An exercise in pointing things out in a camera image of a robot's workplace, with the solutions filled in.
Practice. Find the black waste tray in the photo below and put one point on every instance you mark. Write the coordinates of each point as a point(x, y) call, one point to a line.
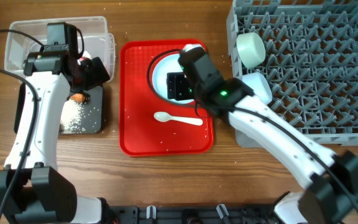
point(44, 112)

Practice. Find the green bowl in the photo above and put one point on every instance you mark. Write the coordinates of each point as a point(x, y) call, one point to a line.
point(251, 49)

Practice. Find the light blue plate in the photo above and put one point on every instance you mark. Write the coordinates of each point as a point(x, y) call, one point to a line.
point(168, 64)

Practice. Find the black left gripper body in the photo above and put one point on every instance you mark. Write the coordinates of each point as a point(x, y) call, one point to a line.
point(89, 76)

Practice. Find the light blue bowl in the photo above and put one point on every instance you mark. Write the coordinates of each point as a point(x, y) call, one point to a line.
point(259, 85)

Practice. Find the white napkin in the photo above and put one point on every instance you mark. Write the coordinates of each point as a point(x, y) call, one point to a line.
point(86, 55)

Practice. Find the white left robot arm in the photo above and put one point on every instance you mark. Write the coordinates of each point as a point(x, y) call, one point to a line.
point(31, 188)

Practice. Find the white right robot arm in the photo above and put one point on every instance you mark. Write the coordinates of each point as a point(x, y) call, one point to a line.
point(329, 181)

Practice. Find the orange carrot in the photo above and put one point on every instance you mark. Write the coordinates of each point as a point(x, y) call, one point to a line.
point(78, 97)

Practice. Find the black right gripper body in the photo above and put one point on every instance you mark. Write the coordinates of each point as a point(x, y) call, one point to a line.
point(178, 86)

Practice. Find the grey dishwasher rack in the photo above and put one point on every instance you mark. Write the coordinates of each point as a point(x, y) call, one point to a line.
point(311, 62)

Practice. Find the red plastic tray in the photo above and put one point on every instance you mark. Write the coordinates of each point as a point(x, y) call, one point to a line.
point(140, 134)

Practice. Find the clear plastic bin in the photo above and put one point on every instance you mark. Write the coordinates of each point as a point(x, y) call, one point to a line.
point(98, 41)

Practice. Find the white plastic spoon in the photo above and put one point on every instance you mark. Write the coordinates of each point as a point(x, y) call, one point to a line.
point(164, 117)

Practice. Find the white rice pile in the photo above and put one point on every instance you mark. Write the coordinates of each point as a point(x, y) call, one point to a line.
point(80, 118)

